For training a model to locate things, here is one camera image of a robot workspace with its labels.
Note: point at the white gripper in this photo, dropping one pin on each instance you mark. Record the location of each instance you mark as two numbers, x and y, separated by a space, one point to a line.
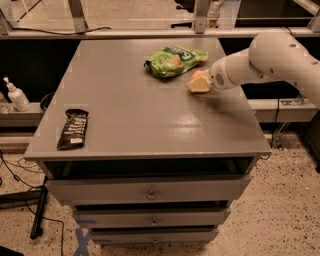
217 76

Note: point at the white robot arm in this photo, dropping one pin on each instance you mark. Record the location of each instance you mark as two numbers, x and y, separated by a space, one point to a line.
273 55

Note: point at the black rxbar chocolate wrapper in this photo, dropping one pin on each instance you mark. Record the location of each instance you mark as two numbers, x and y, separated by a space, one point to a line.
74 131

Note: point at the green chip bag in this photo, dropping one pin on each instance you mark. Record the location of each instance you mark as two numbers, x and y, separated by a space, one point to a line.
172 61

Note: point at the grey drawer cabinet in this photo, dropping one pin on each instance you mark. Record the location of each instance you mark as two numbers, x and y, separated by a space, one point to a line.
141 127

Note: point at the top grey drawer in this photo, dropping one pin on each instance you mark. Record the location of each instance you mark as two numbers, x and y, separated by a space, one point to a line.
148 190

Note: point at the grey drawer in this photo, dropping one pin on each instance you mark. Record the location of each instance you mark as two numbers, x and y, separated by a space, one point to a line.
148 190
154 236
151 217

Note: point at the bottom grey drawer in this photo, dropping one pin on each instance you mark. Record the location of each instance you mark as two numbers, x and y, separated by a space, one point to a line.
154 236

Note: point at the middle grey drawer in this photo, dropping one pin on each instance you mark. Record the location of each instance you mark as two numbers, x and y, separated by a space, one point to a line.
151 217

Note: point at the white pump bottle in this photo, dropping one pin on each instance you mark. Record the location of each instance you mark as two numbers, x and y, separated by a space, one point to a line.
17 96

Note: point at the black floor stand leg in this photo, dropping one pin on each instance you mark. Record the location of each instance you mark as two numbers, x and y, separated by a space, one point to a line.
36 230

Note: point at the metal frame rail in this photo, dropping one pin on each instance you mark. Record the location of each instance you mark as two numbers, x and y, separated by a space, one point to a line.
103 33

